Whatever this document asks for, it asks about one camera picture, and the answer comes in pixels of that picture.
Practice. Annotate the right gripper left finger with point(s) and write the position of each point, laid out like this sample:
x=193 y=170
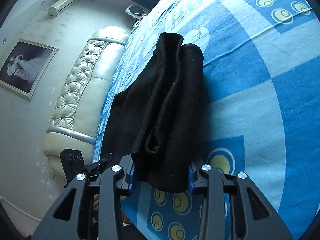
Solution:
x=70 y=217

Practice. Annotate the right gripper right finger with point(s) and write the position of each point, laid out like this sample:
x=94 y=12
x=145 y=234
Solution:
x=251 y=215

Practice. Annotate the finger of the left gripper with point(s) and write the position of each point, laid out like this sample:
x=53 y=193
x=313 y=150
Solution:
x=100 y=165

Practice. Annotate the black pants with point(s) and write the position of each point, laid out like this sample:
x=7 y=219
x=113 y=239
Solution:
x=157 y=118

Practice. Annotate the left hand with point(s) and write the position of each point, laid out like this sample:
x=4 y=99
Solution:
x=96 y=202

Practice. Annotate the cream leather headboard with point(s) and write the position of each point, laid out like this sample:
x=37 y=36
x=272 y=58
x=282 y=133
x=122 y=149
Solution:
x=76 y=114

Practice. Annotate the framed wedding photo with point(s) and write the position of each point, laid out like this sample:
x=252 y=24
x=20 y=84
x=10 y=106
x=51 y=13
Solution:
x=23 y=67

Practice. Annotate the white desk fan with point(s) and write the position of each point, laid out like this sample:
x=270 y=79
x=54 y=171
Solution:
x=136 y=12

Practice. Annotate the blue patterned bed sheet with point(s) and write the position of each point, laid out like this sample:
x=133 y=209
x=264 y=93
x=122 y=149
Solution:
x=261 y=72

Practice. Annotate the white wall air conditioner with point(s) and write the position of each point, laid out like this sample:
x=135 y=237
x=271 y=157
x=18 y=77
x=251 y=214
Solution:
x=59 y=7

